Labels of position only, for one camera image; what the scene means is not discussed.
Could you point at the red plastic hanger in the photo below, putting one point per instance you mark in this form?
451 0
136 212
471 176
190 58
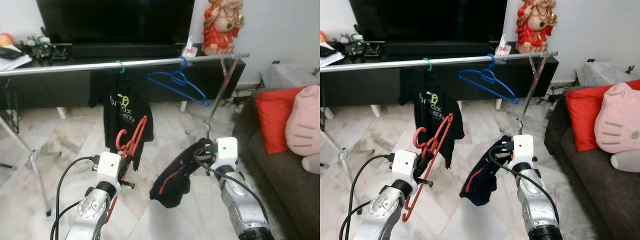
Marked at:
131 147
440 142

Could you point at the navy garment red stripe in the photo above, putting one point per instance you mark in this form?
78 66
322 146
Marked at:
175 180
482 177

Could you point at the blue plastic hanger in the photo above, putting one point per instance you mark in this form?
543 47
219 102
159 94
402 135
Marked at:
514 100
205 102

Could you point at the green plastic hanger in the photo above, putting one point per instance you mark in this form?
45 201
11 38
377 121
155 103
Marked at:
430 64
123 66

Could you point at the power strip with green light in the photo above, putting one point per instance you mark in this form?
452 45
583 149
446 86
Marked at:
242 100
550 95

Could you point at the black t-shirt green logo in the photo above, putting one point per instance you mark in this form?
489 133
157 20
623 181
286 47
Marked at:
430 105
120 110

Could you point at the red cushion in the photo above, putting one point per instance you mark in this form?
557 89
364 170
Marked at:
272 120
582 115

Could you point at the dark brown sofa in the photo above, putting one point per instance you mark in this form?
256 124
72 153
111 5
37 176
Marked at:
600 200
280 200

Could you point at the white tissue box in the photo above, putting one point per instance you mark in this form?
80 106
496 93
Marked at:
503 48
189 50

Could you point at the pink cat face cushion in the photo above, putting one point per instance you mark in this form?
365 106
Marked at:
617 120
305 120

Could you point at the grey totoro plush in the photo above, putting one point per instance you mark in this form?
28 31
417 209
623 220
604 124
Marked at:
627 161
312 164

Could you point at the black television console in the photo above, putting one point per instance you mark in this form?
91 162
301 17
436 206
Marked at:
50 85
360 85

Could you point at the grey folded cloth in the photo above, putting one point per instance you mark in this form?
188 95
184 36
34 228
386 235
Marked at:
605 72
290 75

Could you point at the silver clothes rack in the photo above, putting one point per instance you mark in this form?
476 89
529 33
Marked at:
75 66
380 65

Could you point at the black soundbar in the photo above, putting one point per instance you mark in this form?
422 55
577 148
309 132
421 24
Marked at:
125 50
440 48

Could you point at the red laughing buddha figurine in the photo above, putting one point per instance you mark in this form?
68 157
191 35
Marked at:
536 25
222 27

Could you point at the green circuit board electronics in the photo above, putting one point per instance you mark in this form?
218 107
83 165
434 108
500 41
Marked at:
45 51
362 48

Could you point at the white paper sheets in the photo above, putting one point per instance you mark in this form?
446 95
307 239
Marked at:
327 60
15 64

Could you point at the black flat television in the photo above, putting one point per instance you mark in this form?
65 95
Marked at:
115 20
427 20

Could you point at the black flat device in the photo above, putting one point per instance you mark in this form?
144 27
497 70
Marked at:
324 50
9 53

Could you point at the orange round plush toy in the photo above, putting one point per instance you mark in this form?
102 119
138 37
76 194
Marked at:
322 37
5 39

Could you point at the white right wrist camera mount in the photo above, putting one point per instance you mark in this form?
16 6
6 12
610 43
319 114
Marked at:
523 147
225 150

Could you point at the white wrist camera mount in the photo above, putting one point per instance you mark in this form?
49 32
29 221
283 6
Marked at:
523 147
404 164
225 150
108 166

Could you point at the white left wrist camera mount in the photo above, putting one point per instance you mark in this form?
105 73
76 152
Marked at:
108 166
404 164

